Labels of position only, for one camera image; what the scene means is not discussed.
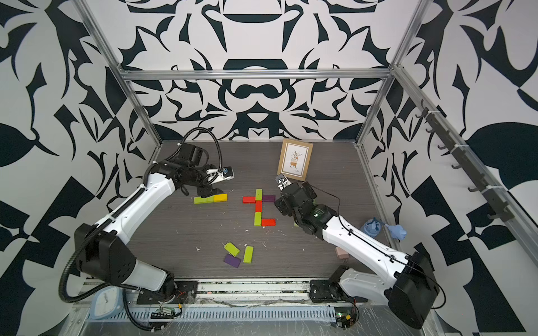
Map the purple block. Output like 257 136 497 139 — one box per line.
262 194 276 202
224 254 241 268

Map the yellow block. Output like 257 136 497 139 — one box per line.
213 194 228 202

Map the lime block bottom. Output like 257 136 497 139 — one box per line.
254 211 262 227

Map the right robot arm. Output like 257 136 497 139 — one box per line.
275 174 444 330

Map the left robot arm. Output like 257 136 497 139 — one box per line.
58 140 234 303

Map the pink beige small box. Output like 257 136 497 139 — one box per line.
335 247 350 260

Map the circuit board right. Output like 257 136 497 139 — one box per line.
335 305 360 330

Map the green circuit board left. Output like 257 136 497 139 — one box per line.
150 305 183 320

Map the white blue alarm clock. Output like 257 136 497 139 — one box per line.
89 286 123 320

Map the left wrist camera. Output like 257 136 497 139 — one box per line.
206 167 235 184

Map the wooden picture frame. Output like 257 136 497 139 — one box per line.
277 139 313 181

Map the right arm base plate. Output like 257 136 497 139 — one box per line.
308 279 368 303

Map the aluminium front rail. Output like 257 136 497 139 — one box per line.
83 276 432 307

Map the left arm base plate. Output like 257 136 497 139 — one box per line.
137 281 198 305

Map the white cable duct strip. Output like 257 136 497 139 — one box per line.
121 305 337 323

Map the wall hook rail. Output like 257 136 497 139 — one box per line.
418 107 518 223

